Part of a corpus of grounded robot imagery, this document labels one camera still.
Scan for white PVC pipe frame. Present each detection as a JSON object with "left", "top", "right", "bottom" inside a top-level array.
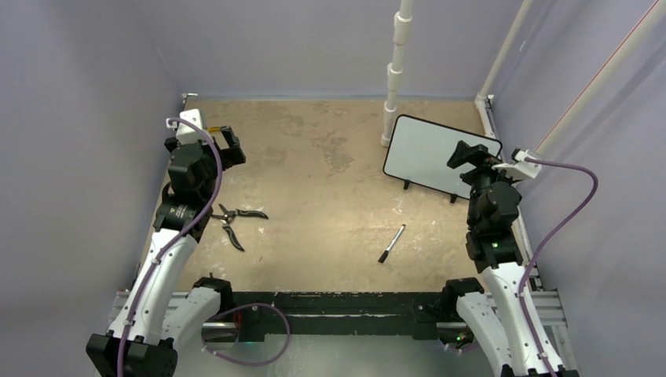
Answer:
[{"left": 380, "top": 1, "right": 665, "bottom": 153}]

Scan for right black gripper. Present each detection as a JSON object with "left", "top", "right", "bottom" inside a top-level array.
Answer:
[{"left": 448, "top": 140, "right": 521, "bottom": 228}]

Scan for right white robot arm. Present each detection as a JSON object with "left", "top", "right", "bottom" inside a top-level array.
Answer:
[{"left": 441, "top": 141, "right": 579, "bottom": 376}]

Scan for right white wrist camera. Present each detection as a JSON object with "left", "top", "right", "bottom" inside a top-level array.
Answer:
[{"left": 492, "top": 148, "right": 542, "bottom": 181}]

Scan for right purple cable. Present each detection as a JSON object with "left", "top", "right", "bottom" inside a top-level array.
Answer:
[{"left": 518, "top": 158, "right": 599, "bottom": 377}]

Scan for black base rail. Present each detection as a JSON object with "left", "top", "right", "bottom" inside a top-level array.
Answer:
[{"left": 109, "top": 290, "right": 568, "bottom": 345}]

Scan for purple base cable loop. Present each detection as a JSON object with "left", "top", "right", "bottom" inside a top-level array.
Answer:
[{"left": 200, "top": 303, "right": 291, "bottom": 368}]

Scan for white whiteboard marker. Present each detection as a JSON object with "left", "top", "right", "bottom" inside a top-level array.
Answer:
[{"left": 378, "top": 224, "right": 406, "bottom": 264}]

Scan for small black-framed whiteboard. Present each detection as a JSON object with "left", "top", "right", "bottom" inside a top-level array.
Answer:
[{"left": 382, "top": 114, "right": 503, "bottom": 200}]

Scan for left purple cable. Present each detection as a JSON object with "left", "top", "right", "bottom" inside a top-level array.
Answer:
[{"left": 115, "top": 117, "right": 224, "bottom": 377}]

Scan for black handled pliers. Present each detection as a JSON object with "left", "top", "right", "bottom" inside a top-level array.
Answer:
[{"left": 210, "top": 203, "right": 270, "bottom": 254}]

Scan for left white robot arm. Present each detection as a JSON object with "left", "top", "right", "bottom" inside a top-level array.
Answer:
[{"left": 86, "top": 126, "right": 246, "bottom": 376}]

